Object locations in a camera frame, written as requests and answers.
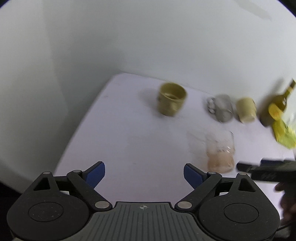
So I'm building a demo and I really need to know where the clear pinkish glass jar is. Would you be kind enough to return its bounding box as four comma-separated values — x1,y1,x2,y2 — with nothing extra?
206,131,235,174

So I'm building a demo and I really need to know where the cream ceramic cup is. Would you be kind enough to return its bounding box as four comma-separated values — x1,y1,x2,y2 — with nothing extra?
236,97,257,123

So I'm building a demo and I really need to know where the grey translucent measuring cup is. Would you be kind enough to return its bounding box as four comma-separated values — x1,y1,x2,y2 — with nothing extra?
207,94,234,123

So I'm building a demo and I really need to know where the person's hand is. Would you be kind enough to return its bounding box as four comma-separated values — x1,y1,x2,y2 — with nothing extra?
274,182,295,224

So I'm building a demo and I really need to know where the yellow tissue pack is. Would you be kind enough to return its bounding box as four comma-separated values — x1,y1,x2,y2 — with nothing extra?
272,113,295,149

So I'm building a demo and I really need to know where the green wine bottle yellow label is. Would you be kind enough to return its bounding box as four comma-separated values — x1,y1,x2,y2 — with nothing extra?
259,79,295,127

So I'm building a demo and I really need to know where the olive yellow mug with handle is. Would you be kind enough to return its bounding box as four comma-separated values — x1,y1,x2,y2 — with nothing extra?
157,82,187,116

